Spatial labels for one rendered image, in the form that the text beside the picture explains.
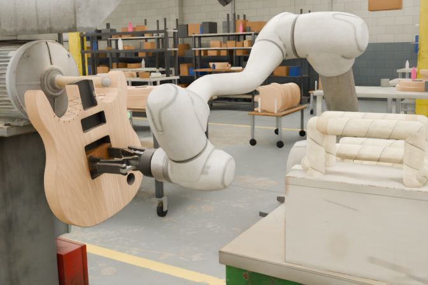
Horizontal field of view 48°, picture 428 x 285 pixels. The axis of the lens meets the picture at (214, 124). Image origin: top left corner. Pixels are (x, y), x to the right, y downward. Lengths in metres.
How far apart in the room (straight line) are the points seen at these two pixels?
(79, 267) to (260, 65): 1.04
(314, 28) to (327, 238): 0.70
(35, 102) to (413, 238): 0.88
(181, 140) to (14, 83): 0.62
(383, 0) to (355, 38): 3.43
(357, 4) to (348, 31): 11.04
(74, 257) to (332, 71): 1.14
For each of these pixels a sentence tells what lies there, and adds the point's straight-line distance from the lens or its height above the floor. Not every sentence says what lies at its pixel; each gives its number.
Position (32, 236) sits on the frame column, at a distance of 1.78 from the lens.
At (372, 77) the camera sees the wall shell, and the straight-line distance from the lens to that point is 12.32.
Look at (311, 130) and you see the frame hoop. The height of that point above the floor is 1.19.
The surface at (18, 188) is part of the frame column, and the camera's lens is 1.71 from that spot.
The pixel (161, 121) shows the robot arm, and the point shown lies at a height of 1.19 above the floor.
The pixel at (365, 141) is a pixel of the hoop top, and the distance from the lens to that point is 1.11.
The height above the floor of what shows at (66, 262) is 0.58.
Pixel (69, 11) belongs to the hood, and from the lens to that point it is 1.26.
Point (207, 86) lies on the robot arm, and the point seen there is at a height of 1.25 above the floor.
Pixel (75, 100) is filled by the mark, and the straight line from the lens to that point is 1.33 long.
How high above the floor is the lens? 1.34
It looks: 9 degrees down
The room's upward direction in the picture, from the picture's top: 1 degrees counter-clockwise
